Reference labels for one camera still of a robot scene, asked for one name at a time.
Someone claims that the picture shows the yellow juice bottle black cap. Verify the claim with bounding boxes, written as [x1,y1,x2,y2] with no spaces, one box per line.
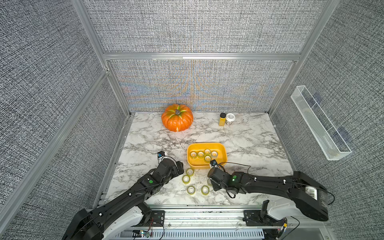
[219,112,227,127]

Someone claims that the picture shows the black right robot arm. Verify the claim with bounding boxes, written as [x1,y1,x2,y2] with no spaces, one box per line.
[208,167,329,222]

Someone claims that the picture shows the front rail base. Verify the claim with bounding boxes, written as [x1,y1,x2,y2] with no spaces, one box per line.
[80,205,337,240]

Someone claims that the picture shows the aluminium frame rails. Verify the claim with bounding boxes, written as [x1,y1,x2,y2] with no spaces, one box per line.
[1,1,338,235]

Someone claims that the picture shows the orange pumpkin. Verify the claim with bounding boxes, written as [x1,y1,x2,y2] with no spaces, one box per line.
[162,104,194,132]

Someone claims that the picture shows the yellow plastic storage box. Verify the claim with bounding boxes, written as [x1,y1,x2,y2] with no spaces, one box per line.
[187,143,228,170]

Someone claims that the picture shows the small white lidded jar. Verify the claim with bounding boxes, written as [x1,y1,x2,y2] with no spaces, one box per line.
[226,113,236,125]

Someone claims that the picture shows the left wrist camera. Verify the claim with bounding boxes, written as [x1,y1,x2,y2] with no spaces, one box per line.
[157,151,166,159]

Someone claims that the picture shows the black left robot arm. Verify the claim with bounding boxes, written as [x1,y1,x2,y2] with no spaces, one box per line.
[62,157,184,240]

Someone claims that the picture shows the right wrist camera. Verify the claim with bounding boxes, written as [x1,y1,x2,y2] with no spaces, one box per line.
[210,160,218,168]

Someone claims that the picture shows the clear acrylic wall shelf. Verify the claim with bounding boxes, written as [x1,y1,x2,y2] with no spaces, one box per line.
[291,86,352,161]

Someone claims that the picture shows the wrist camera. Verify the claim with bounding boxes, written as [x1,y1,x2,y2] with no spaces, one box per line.
[157,151,166,159]
[210,160,218,168]

